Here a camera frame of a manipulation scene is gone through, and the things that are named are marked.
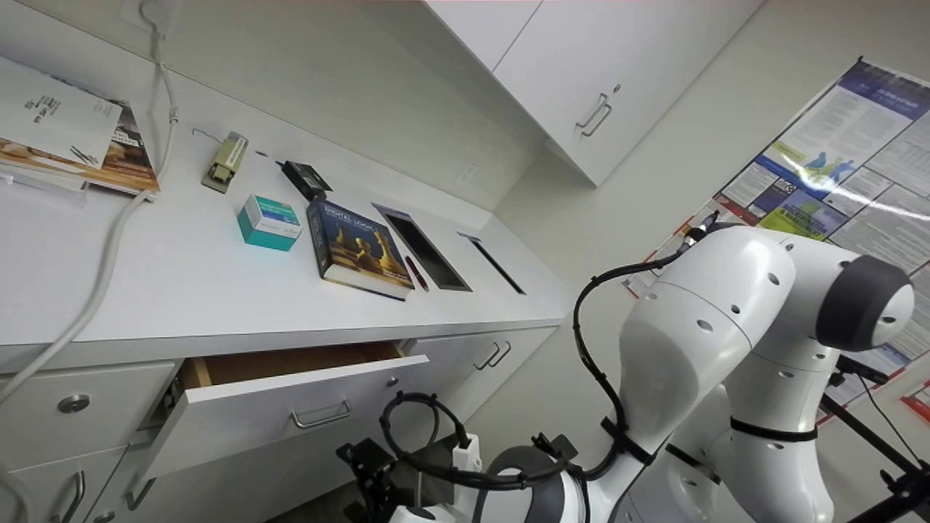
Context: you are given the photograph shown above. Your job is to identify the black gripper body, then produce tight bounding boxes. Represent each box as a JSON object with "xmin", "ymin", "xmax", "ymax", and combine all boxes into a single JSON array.
[{"xmin": 336, "ymin": 439, "xmax": 425, "ymax": 523}]

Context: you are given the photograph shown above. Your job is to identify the silver drawer handle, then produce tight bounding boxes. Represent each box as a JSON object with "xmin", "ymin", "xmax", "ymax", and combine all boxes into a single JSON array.
[{"xmin": 288, "ymin": 400, "xmax": 351, "ymax": 432}]

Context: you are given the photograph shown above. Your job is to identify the white drawer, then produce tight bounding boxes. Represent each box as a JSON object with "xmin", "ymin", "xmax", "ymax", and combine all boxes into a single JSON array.
[
  {"xmin": 0, "ymin": 362, "xmax": 175, "ymax": 467},
  {"xmin": 128, "ymin": 345, "xmax": 426, "ymax": 510}
]

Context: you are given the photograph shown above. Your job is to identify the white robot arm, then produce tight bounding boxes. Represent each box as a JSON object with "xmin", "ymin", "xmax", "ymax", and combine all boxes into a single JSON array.
[{"xmin": 336, "ymin": 227, "xmax": 916, "ymax": 523}]

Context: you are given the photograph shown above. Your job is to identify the black pen on counter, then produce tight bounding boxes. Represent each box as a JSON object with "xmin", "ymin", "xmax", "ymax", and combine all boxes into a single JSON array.
[{"xmin": 403, "ymin": 252, "xmax": 429, "ymax": 292}]

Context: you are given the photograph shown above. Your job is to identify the dark blue book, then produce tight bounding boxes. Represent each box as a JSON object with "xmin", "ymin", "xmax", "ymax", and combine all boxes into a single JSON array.
[{"xmin": 304, "ymin": 201, "xmax": 414, "ymax": 299}]

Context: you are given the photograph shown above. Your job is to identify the teal white small box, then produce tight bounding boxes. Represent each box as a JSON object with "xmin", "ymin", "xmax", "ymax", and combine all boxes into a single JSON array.
[{"xmin": 237, "ymin": 195, "xmax": 303, "ymax": 252}]

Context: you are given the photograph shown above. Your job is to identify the black small device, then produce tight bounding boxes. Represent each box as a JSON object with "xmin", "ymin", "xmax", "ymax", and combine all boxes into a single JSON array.
[{"xmin": 282, "ymin": 160, "xmax": 332, "ymax": 201}]

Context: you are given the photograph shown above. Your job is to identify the round silver lock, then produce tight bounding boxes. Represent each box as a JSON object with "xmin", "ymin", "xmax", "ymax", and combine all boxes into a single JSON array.
[{"xmin": 58, "ymin": 391, "xmax": 90, "ymax": 414}]

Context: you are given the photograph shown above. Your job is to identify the stacked books and papers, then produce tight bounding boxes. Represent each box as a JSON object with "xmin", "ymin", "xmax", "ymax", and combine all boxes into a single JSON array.
[{"xmin": 0, "ymin": 57, "xmax": 160, "ymax": 195}]

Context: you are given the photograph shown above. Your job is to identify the black tripod stand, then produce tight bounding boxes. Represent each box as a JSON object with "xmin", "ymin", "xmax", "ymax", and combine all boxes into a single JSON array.
[{"xmin": 818, "ymin": 358, "xmax": 930, "ymax": 523}]

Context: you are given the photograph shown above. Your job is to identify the silver right cabinet handle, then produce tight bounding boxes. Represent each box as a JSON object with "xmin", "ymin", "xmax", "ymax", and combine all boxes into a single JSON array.
[{"xmin": 474, "ymin": 339, "xmax": 512, "ymax": 372}]

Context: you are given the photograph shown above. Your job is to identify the silver cabinet handle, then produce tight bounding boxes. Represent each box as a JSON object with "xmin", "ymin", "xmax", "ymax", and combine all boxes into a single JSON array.
[
  {"xmin": 474, "ymin": 339, "xmax": 512, "ymax": 372},
  {"xmin": 574, "ymin": 92, "xmax": 614, "ymax": 137}
]

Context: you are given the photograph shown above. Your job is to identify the silver lower left handle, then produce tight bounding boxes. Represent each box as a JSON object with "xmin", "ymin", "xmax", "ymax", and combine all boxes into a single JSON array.
[{"xmin": 50, "ymin": 471, "xmax": 86, "ymax": 523}]

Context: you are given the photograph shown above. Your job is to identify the silver upper cabinet handle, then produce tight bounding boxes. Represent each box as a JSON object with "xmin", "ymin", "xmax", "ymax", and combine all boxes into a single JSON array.
[{"xmin": 574, "ymin": 92, "xmax": 614, "ymax": 137}]

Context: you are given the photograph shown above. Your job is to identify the grey cable on counter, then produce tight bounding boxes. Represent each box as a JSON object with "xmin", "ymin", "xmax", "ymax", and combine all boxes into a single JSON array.
[{"xmin": 0, "ymin": 0, "xmax": 181, "ymax": 408}]

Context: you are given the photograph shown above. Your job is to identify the white upper wall cabinet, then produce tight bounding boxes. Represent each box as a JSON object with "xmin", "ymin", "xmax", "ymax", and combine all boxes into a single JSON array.
[{"xmin": 425, "ymin": 0, "xmax": 765, "ymax": 185}]

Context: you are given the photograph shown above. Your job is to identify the wall poster with text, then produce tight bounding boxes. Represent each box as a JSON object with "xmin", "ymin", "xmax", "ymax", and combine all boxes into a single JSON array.
[{"xmin": 619, "ymin": 54, "xmax": 930, "ymax": 429}]

